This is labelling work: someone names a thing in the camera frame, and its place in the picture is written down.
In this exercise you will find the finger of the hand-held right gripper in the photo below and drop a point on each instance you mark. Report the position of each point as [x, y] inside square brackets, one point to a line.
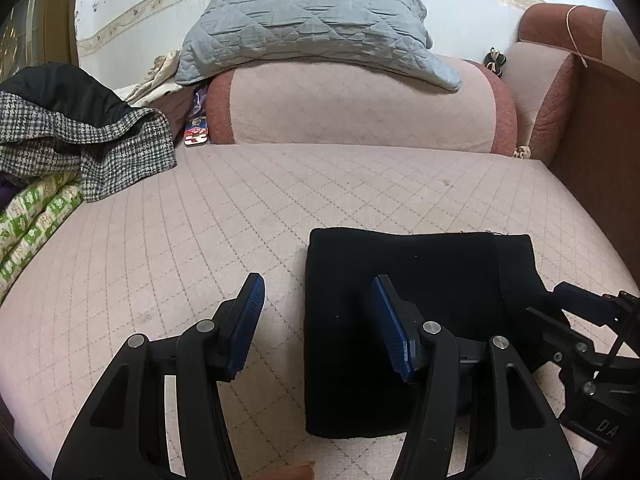
[580, 296]
[575, 345]

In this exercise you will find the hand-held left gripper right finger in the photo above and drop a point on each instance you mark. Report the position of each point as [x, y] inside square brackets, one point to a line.
[392, 330]

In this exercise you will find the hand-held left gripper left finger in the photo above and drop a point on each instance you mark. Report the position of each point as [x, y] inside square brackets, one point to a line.
[247, 320]

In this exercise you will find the black pants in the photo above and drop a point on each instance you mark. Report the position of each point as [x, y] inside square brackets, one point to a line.
[350, 360]

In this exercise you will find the person's left hand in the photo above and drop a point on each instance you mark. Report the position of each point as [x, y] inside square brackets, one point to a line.
[295, 472]

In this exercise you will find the pink quilted sofa seat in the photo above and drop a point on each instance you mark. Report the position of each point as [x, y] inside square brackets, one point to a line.
[200, 220]

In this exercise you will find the small cream trinket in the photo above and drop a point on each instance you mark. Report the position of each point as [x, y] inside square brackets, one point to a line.
[522, 153]

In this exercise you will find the colourful packet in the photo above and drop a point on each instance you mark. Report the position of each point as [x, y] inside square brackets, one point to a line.
[196, 132]

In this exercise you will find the pink brown side cushion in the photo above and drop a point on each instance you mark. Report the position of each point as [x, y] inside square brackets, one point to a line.
[540, 95]

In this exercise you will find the houndstooth coat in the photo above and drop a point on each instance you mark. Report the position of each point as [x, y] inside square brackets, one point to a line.
[125, 145]

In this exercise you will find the mauve cloth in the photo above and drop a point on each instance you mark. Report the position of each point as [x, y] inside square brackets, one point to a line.
[177, 115]

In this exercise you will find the pink brown back cushion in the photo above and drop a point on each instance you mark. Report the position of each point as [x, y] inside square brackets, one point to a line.
[350, 110]

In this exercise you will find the green printed blanket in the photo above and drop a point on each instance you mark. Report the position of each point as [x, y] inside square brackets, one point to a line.
[30, 230]

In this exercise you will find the small black white trinket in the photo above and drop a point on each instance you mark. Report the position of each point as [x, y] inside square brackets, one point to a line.
[495, 62]

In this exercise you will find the cream cloth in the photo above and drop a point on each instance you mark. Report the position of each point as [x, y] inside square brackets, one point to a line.
[160, 72]

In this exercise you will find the black jacket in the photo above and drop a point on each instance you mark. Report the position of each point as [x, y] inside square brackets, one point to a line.
[65, 90]

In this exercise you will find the grey quilted pillow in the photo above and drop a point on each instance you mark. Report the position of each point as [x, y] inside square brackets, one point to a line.
[310, 15]

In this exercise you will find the wooden door frame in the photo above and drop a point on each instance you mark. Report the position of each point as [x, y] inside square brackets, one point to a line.
[55, 10]

